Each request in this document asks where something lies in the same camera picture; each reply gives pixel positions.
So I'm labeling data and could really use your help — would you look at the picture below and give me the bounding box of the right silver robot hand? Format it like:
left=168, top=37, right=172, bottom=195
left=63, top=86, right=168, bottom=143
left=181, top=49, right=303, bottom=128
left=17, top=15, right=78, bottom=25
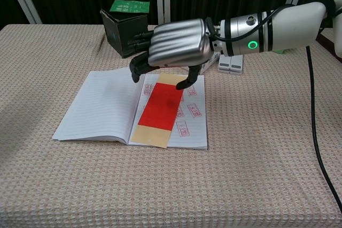
left=127, top=18, right=216, bottom=90

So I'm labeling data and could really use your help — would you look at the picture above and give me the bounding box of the black cable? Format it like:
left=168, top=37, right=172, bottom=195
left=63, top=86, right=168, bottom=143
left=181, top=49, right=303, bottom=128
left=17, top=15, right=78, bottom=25
left=205, top=3, right=342, bottom=211

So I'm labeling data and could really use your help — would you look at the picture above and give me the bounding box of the black box with green flap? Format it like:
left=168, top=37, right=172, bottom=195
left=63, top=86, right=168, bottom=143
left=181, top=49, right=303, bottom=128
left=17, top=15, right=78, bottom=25
left=100, top=0, right=150, bottom=59

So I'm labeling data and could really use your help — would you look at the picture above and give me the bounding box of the white cardboard box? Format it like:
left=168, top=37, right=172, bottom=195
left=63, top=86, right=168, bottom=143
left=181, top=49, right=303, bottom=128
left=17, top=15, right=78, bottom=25
left=199, top=51, right=221, bottom=75

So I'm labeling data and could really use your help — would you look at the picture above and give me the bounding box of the red and tan card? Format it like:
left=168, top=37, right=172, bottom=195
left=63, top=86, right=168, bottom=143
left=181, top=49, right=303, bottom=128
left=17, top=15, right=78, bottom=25
left=130, top=72, right=188, bottom=149

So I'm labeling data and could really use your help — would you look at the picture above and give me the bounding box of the open lined notebook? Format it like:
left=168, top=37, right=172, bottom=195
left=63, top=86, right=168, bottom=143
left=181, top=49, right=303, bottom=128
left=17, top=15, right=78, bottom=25
left=52, top=67, right=208, bottom=151

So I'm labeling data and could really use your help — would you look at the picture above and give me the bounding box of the beige waffle tablecloth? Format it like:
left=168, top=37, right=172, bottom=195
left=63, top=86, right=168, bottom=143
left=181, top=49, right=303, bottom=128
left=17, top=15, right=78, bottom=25
left=0, top=23, right=342, bottom=228

